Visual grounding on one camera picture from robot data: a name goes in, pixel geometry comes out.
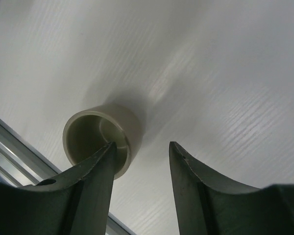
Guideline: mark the aluminium mounting rail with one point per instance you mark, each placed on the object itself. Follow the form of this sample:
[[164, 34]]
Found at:
[[21, 166]]

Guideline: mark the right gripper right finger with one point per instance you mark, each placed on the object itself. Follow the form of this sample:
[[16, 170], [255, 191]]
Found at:
[[210, 203]]

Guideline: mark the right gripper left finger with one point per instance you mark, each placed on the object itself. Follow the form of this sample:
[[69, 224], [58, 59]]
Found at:
[[74, 202]]

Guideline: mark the small grey beige cup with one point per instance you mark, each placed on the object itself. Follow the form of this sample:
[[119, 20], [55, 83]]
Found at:
[[87, 131]]

